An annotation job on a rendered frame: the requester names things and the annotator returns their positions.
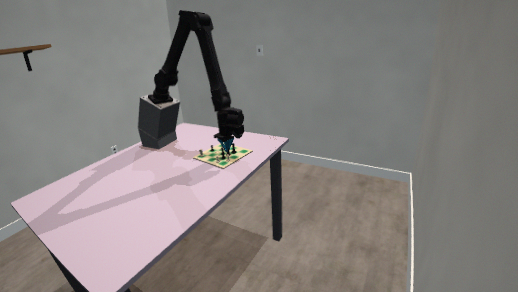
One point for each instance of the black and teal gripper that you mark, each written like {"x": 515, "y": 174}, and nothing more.
{"x": 227, "y": 139}

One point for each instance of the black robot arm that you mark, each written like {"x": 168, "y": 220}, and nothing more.
{"x": 202, "y": 24}

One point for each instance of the green and cream chessboard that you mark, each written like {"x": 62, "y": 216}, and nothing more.
{"x": 210, "y": 156}

